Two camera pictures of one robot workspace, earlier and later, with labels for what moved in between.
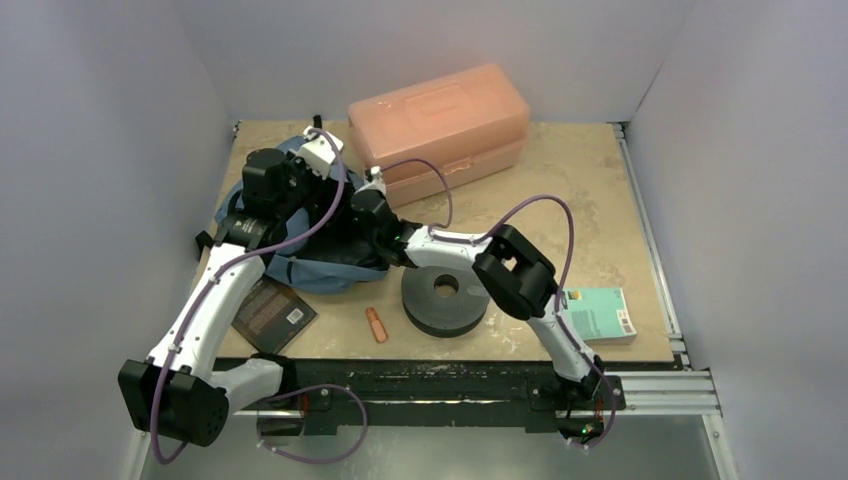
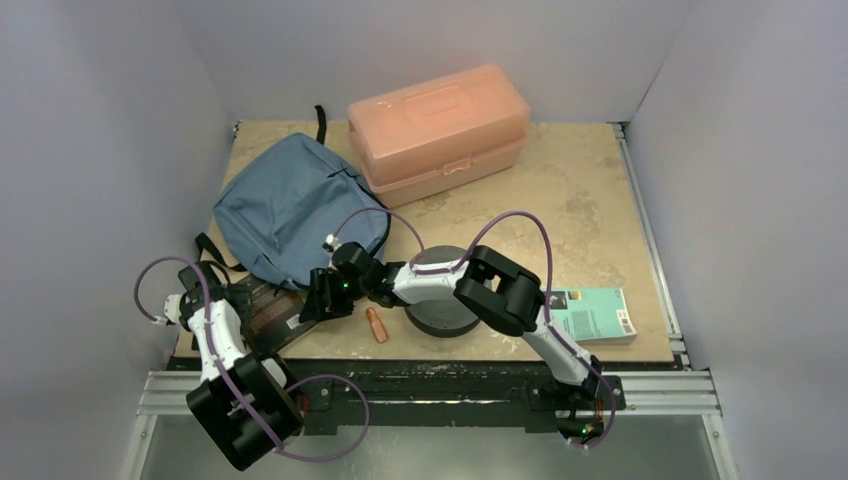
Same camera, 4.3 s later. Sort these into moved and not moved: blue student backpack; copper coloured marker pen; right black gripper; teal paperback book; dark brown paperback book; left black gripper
Moved: right black gripper; left black gripper
Not moved: blue student backpack; dark brown paperback book; copper coloured marker pen; teal paperback book
